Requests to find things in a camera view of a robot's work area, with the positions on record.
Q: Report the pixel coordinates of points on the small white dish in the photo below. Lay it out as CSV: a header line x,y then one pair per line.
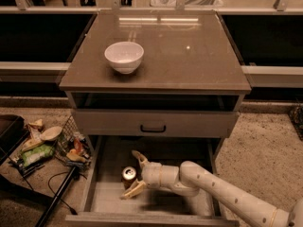
x,y
51,134

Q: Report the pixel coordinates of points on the closed drawer with black handle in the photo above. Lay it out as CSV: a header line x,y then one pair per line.
x,y
158,123

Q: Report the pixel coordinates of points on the white ceramic bowl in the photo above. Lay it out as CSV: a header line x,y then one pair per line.
x,y
124,57

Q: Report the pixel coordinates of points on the grey drawer cabinet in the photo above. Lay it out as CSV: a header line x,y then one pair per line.
x,y
188,65

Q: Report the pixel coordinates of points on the green snack bag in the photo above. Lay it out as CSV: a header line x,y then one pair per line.
x,y
35,155

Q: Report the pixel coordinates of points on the black wire basket right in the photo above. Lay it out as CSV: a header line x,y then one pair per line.
x,y
296,116

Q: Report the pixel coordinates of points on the orange soda can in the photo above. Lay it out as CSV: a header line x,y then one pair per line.
x,y
128,176

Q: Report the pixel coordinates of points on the open bottom drawer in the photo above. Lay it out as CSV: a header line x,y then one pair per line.
x,y
102,205

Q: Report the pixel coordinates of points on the black pole on floor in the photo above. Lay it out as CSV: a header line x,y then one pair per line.
x,y
70,175

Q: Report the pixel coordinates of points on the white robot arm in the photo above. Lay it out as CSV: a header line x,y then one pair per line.
x,y
189,178

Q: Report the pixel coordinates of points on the wire basket with items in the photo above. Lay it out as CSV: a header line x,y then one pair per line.
x,y
72,148

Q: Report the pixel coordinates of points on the black bin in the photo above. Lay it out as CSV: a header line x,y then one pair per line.
x,y
12,132

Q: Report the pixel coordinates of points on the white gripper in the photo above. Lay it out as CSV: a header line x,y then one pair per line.
x,y
151,173

